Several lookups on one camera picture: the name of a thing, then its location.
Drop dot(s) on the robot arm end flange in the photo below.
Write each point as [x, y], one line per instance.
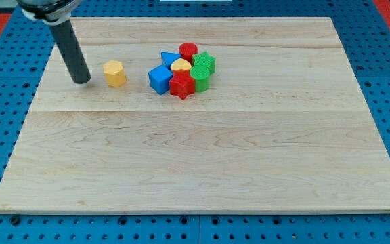
[50, 12]

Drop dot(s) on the wooden board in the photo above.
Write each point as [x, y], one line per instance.
[283, 128]

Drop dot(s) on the red star block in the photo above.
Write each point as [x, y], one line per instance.
[182, 84]

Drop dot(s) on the green cylinder block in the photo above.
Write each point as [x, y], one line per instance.
[201, 76]

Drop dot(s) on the blue cube block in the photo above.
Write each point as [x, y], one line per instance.
[159, 78]

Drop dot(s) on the yellow heart block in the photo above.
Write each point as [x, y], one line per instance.
[180, 64]

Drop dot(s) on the green star block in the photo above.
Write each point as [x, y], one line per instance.
[206, 60]

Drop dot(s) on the blue triangle block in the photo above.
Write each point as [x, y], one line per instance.
[168, 58]

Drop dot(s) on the red cylinder block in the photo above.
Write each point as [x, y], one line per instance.
[187, 50]

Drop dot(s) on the yellow hexagon block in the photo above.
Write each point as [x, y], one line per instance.
[114, 73]

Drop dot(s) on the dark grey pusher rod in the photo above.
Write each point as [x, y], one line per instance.
[70, 50]

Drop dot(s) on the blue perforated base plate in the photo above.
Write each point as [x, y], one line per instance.
[25, 47]

